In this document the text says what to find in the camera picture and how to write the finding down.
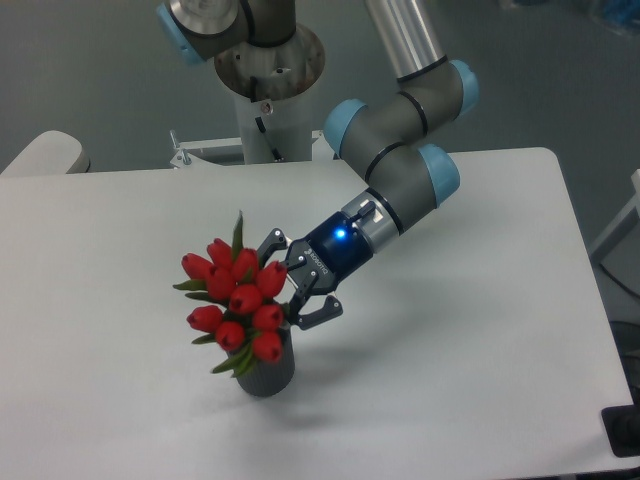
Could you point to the black device at table edge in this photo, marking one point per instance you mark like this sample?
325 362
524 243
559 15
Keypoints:
622 429

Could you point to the white furniture at right edge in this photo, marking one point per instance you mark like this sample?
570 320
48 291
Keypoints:
618 228

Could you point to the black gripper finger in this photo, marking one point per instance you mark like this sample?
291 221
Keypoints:
275 241
331 309

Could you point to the beige chair back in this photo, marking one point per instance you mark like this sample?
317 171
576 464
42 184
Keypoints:
51 153

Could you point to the dark grey ribbed vase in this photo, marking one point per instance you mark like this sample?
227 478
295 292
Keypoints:
258 377

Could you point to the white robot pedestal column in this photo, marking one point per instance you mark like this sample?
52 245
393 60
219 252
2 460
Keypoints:
287 123

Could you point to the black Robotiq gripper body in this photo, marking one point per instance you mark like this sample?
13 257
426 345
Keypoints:
327 255

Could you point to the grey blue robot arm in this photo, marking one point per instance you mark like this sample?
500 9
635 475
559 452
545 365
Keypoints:
270 63

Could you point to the red tulip bouquet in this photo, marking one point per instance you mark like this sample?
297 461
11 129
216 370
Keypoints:
241 315

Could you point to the white pedestal base frame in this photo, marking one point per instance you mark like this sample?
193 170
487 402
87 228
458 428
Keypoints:
223 151

